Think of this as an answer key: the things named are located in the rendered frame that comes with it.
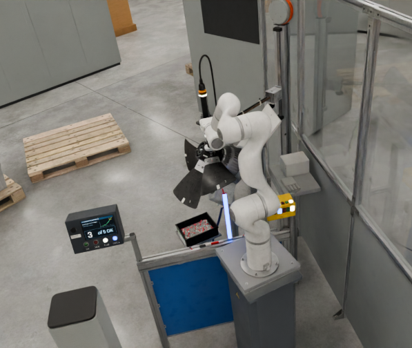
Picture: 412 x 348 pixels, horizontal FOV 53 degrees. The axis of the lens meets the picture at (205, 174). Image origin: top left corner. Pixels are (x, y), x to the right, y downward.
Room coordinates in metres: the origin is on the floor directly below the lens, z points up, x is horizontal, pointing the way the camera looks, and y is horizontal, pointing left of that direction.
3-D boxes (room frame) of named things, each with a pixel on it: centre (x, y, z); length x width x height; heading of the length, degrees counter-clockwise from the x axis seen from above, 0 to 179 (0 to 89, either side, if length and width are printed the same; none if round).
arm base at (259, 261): (1.45, -0.20, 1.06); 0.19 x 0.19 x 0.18
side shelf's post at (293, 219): (2.28, -0.59, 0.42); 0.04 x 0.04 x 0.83; 5
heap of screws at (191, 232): (1.91, 0.10, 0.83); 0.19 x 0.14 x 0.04; 110
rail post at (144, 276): (1.71, 0.44, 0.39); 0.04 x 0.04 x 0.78; 5
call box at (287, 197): (1.79, -0.38, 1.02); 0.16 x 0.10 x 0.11; 95
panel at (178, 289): (1.75, 0.02, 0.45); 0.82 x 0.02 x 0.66; 95
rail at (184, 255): (1.75, 0.02, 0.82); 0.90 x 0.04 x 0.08; 95
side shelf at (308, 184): (2.28, -0.59, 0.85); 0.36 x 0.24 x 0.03; 5
